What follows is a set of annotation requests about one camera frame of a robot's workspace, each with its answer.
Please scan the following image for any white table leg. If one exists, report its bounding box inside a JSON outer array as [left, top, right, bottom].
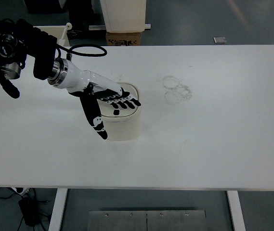
[[48, 188, 68, 231], [227, 191, 246, 231]]

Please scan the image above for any cream desktop trash can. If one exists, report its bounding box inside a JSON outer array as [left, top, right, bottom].
[[97, 83, 141, 141]]

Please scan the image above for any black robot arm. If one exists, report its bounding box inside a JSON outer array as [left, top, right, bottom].
[[0, 19, 141, 140]]

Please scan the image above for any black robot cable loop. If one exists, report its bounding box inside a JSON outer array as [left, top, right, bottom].
[[54, 44, 108, 61]]

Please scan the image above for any right white table leg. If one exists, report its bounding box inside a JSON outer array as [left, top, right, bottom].
[[227, 191, 246, 231]]

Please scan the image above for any small grey floor object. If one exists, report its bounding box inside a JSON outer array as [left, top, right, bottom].
[[213, 37, 227, 44]]

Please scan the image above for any large white trash bin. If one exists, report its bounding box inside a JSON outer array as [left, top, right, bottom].
[[100, 0, 146, 33]]

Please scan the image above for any metal floor plate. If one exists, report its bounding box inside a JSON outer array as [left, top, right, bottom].
[[87, 210, 208, 231]]

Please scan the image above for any left white table leg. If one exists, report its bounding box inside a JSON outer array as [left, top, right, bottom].
[[48, 188, 68, 231]]

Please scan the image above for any brown cardboard box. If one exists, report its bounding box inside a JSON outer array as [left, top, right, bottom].
[[106, 32, 141, 46]]

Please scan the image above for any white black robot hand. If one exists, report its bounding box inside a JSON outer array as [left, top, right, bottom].
[[48, 58, 141, 140]]

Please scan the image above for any black power adapter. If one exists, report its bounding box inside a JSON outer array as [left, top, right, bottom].
[[18, 197, 40, 227]]

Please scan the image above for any cream plastic bin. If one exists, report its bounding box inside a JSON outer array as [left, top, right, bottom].
[[36, 23, 72, 47]]

